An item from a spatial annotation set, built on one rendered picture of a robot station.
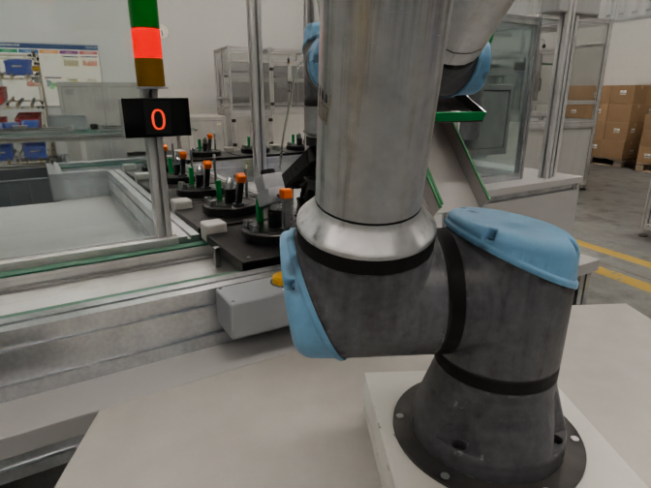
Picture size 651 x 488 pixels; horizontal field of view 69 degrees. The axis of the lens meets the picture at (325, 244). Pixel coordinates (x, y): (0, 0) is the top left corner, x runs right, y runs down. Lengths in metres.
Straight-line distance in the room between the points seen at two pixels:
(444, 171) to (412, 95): 0.88
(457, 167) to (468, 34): 0.70
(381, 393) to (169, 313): 0.35
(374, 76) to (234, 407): 0.48
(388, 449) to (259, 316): 0.31
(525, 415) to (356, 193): 0.26
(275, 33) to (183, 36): 2.09
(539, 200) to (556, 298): 1.97
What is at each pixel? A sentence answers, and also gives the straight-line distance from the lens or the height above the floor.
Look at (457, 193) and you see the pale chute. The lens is 1.17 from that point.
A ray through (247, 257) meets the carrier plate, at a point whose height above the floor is 0.97.
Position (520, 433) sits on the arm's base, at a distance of 0.49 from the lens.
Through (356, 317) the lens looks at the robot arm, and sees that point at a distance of 0.38.
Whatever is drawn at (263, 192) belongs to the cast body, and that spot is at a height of 1.06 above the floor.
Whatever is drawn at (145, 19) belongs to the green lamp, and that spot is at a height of 1.37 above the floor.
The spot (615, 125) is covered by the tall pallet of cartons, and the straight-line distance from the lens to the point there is 9.75.
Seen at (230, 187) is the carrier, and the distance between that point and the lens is 1.19.
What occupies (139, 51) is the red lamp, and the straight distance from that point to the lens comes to 0.98.
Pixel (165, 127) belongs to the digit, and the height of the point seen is 1.19.
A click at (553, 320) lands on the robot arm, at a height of 1.07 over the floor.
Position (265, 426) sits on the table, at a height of 0.86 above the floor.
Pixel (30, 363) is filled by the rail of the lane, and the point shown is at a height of 0.91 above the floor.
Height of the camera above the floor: 1.25
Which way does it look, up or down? 18 degrees down
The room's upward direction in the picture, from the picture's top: straight up
